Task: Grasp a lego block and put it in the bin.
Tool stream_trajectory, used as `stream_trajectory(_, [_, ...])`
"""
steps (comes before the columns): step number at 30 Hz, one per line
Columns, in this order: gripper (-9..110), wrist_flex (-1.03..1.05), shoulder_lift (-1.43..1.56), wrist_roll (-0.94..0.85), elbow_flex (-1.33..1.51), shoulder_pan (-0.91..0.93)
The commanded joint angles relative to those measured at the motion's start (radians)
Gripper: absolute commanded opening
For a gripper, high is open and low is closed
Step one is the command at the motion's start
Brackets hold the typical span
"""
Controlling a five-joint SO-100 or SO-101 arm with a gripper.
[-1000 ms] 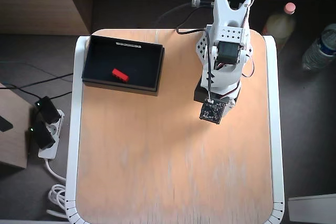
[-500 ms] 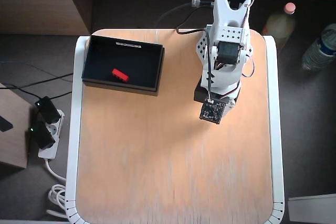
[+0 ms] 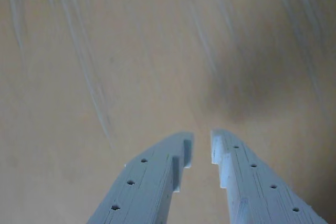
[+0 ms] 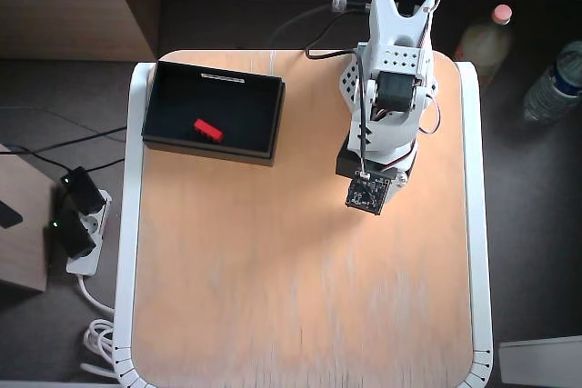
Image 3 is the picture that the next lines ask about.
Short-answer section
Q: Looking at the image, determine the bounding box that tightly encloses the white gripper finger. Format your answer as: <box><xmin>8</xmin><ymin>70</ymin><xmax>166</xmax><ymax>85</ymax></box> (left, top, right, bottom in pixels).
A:
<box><xmin>209</xmin><ymin>128</ymin><xmax>329</xmax><ymax>224</ymax></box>
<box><xmin>86</xmin><ymin>130</ymin><xmax>195</xmax><ymax>224</ymax></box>

